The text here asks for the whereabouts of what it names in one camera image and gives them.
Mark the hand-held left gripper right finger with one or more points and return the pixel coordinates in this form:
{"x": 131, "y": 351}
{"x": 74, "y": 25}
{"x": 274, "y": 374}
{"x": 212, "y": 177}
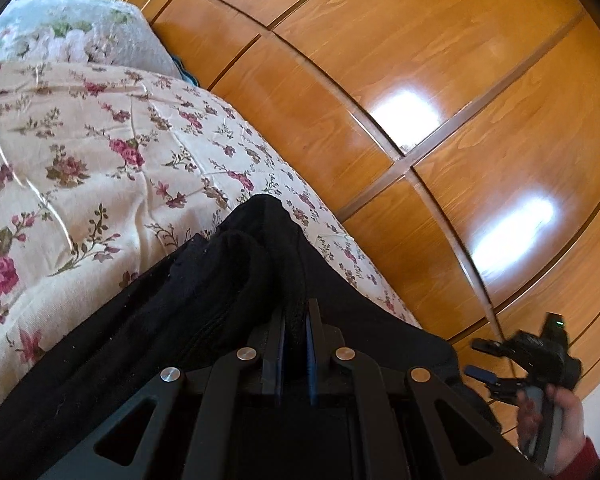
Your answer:
{"x": 310, "y": 355}

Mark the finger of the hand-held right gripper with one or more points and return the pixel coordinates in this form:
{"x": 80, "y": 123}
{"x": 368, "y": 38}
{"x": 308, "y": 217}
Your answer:
{"x": 482, "y": 375}
{"x": 487, "y": 346}

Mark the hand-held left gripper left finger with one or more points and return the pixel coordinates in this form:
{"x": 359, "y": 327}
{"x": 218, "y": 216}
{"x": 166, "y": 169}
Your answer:
{"x": 279, "y": 360}

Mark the black pants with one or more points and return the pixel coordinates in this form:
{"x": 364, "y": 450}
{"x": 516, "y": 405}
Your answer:
{"x": 155, "y": 320}

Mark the person's right hand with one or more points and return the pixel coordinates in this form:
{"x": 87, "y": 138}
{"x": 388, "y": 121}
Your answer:
{"x": 572, "y": 425}

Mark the floral bedspread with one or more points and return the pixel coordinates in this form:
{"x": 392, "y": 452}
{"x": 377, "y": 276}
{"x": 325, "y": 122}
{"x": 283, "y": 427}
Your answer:
{"x": 105, "y": 170}

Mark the wooden wardrobe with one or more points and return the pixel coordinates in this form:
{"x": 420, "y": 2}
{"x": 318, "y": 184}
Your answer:
{"x": 405, "y": 85}

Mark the floral pillow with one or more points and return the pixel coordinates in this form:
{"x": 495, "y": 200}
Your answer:
{"x": 95, "y": 35}

